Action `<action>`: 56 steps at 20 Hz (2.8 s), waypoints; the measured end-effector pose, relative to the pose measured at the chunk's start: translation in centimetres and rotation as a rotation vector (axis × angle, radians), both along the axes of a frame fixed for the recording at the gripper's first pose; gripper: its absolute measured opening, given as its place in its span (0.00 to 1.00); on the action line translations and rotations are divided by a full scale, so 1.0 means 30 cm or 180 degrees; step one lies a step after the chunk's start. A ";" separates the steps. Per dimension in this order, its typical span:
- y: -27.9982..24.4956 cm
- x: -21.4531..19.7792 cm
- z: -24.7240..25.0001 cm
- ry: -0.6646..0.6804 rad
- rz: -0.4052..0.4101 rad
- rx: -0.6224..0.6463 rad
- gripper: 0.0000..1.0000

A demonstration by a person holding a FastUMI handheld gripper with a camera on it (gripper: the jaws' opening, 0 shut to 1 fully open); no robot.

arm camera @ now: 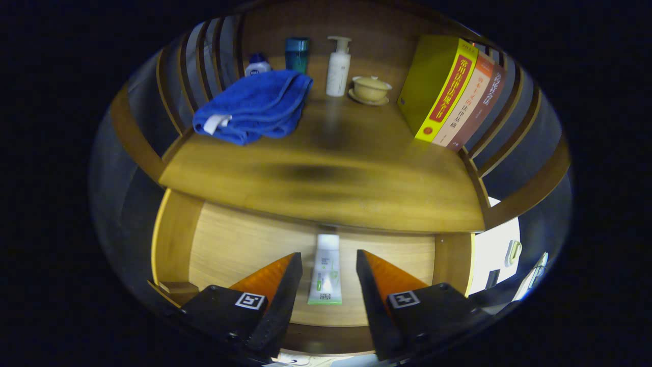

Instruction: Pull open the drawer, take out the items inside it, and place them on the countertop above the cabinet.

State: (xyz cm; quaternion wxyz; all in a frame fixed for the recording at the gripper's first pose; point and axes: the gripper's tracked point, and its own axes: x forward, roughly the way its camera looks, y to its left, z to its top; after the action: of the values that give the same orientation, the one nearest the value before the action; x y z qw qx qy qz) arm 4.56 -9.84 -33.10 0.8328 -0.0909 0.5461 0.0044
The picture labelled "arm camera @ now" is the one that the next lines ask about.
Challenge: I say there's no wooden cabinet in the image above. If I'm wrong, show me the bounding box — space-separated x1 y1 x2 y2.
110 0 571 232

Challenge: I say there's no yellow book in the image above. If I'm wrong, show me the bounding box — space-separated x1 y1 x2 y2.
397 35 478 143

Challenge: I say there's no white green tube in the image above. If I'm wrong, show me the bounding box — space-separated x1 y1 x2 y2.
307 233 343 305

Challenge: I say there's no dark red book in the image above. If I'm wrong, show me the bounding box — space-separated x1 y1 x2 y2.
448 64 507 152

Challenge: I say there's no small white blue-capped bottle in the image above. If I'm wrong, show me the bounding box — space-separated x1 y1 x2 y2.
244 53 272 77

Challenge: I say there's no white shelf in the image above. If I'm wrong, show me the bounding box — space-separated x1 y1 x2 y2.
512 251 550 302

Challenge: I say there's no small pale green object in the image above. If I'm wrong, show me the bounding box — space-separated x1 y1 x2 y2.
504 240 523 267

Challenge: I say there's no white pump bottle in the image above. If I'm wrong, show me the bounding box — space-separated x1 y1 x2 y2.
325 36 352 97

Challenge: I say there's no beige lidded teacup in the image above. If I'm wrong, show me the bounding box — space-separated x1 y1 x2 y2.
348 75 393 106

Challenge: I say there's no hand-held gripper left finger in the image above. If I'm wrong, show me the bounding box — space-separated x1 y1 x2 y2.
178 252 304 359

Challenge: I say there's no white side cabinet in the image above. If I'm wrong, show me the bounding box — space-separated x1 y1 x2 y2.
468 196 523 296

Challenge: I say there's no wooden countertop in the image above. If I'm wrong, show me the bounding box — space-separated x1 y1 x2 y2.
159 76 485 234

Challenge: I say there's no blue towel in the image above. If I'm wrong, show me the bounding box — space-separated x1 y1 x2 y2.
193 70 314 146

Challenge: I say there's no orange book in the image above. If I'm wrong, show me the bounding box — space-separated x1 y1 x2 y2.
432 51 496 148

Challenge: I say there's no wooden drawer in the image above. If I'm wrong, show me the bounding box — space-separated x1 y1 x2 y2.
148 188 477 356

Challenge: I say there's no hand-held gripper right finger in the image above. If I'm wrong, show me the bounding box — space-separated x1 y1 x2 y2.
356 249 492 361

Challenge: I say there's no teal cup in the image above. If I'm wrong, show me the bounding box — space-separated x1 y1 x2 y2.
284 37 310 74

